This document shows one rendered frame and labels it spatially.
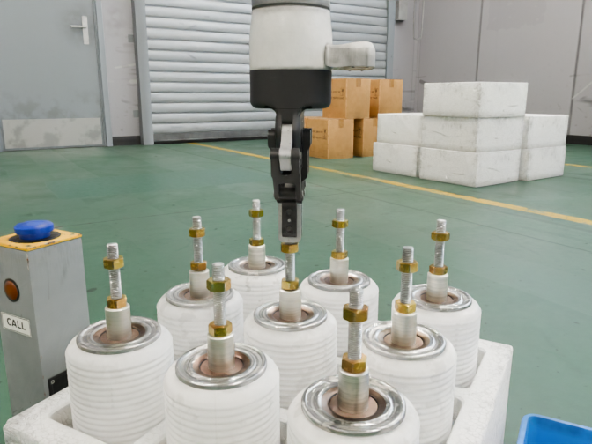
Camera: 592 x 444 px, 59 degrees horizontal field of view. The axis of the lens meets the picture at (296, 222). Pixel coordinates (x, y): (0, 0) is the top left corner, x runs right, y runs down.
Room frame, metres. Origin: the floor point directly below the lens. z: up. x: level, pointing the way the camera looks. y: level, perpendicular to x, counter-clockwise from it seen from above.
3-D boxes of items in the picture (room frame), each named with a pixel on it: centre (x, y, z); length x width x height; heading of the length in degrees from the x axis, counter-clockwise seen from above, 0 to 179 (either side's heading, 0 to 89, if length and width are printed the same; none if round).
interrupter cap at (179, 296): (0.56, 0.11, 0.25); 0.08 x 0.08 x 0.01
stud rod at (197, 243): (0.56, 0.11, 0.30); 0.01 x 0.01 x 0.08
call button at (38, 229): (0.58, 0.30, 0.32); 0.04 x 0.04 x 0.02
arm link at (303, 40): (0.50, -0.01, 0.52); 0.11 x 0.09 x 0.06; 86
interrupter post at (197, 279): (0.56, 0.11, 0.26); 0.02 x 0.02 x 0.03
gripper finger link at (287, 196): (0.48, 0.01, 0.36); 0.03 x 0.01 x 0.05; 176
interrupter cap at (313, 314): (0.50, 0.01, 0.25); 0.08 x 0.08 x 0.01
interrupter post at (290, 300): (0.50, 0.01, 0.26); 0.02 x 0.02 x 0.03
